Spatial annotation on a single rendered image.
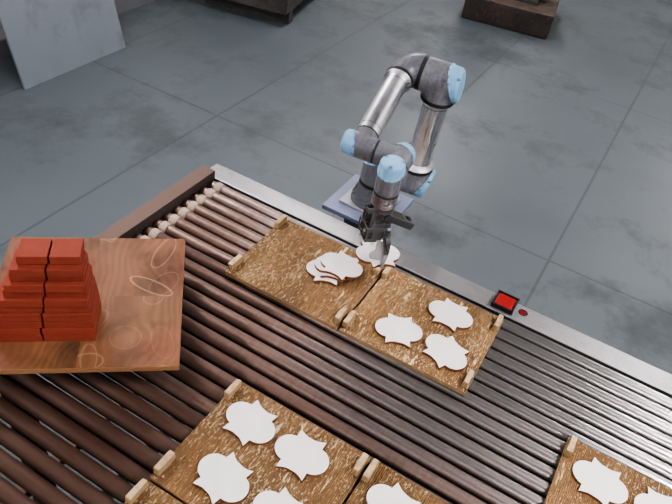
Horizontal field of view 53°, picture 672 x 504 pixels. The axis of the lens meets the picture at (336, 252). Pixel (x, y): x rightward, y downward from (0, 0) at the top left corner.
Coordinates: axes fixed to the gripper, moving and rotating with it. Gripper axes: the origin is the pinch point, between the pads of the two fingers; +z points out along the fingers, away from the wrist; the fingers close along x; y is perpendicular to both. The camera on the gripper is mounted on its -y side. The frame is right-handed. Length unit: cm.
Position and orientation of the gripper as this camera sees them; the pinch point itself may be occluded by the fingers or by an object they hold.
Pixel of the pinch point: (377, 253)
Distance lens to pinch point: 213.6
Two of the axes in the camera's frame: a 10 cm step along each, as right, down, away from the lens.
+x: 2.8, 6.7, -6.9
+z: -1.4, 7.4, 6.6
